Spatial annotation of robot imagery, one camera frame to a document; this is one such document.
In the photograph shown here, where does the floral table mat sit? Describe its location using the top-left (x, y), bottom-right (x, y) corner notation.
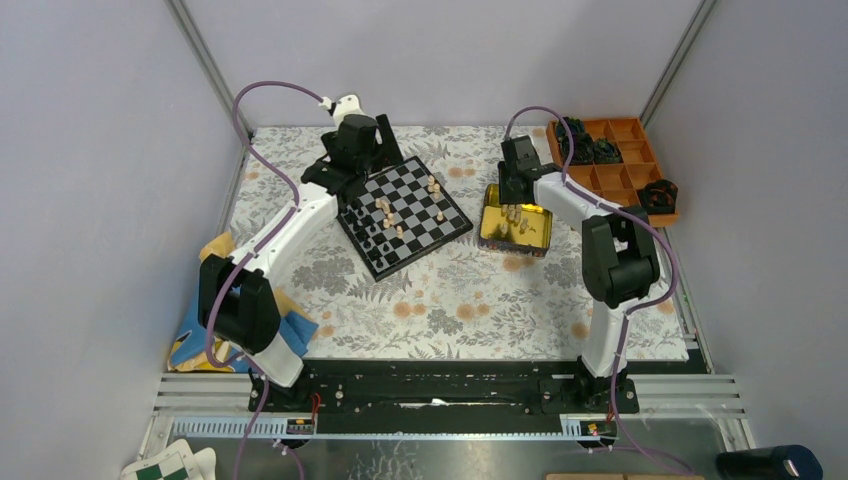
top-left (229, 126), bottom-right (690, 363)

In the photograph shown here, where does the blue yellow cloth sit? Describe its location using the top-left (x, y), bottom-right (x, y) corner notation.
top-left (166, 231), bottom-right (319, 374)

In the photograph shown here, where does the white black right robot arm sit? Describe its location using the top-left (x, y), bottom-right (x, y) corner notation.
top-left (498, 136), bottom-right (661, 412)

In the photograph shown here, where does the orange wooden divider tray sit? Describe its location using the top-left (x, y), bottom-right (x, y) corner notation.
top-left (546, 117), bottom-right (678, 227)

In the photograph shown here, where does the rolled black orange tie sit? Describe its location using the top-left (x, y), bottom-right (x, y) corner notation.
top-left (637, 179), bottom-right (678, 215)

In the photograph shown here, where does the black grey chess board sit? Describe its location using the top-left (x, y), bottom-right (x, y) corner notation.
top-left (337, 157), bottom-right (473, 281)

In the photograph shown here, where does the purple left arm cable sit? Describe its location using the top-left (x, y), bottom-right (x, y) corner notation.
top-left (201, 80), bottom-right (333, 480)

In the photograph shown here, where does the rolled blue floral tie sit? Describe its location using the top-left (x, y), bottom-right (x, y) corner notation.
top-left (555, 117), bottom-right (586, 142)

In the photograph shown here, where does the dark blue cylinder bottle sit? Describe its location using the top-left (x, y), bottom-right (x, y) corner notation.
top-left (715, 445), bottom-right (824, 480)

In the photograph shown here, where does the rolled green floral tie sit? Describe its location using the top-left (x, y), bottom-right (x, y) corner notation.
top-left (592, 138), bottom-right (623, 165)

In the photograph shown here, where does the rolled dark floral tie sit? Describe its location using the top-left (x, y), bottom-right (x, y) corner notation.
top-left (570, 132), bottom-right (594, 166)

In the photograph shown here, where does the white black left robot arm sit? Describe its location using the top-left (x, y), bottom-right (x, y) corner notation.
top-left (198, 93), bottom-right (403, 411)

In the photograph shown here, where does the gold tin box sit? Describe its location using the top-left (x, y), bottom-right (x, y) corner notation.
top-left (477, 184), bottom-right (553, 258)

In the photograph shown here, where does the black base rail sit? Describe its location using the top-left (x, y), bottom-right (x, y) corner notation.
top-left (248, 360), bottom-right (640, 435)

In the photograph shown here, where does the green white checker card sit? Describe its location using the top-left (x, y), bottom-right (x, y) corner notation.
top-left (120, 439), bottom-right (217, 480)

